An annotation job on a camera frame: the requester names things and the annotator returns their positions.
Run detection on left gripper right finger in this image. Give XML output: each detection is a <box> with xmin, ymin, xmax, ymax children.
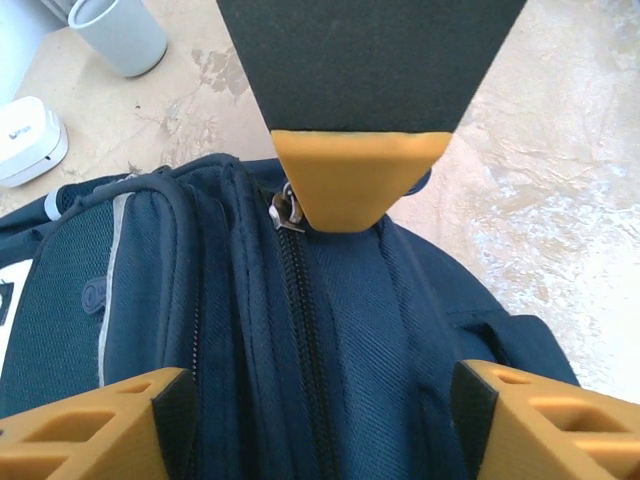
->
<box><xmin>452</xmin><ymin>359</ymin><xmax>640</xmax><ymax>480</ymax></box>

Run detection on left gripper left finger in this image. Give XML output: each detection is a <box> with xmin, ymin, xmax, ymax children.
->
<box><xmin>0</xmin><ymin>367</ymin><xmax>199</xmax><ymax>480</ymax></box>

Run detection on navy blue backpack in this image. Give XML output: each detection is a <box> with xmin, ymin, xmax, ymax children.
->
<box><xmin>0</xmin><ymin>152</ymin><xmax>581</xmax><ymax>480</ymax></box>

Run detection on grey cup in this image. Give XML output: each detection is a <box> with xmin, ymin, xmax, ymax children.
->
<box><xmin>67</xmin><ymin>0</ymin><xmax>169</xmax><ymax>79</ymax></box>

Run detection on white square timer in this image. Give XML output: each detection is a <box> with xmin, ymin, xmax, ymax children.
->
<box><xmin>0</xmin><ymin>95</ymin><xmax>70</xmax><ymax>189</ymax></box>

